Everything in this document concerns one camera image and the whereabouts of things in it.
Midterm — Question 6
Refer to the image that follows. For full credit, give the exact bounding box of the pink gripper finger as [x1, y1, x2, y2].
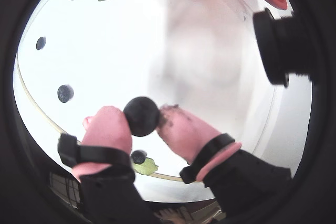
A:
[156, 104, 292, 216]
[57, 105, 161, 224]

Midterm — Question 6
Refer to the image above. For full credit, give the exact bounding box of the medium green leaf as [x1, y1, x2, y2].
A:
[132, 157, 159, 176]

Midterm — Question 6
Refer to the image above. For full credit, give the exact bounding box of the dark blueberry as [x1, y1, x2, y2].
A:
[36, 36, 47, 51]
[130, 150, 146, 164]
[123, 96, 161, 137]
[57, 84, 75, 103]

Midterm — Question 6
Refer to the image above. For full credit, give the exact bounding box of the black camera module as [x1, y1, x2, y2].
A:
[252, 6, 320, 88]

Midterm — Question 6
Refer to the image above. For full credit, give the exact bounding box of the white paper sheet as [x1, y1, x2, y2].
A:
[15, 0, 276, 201]

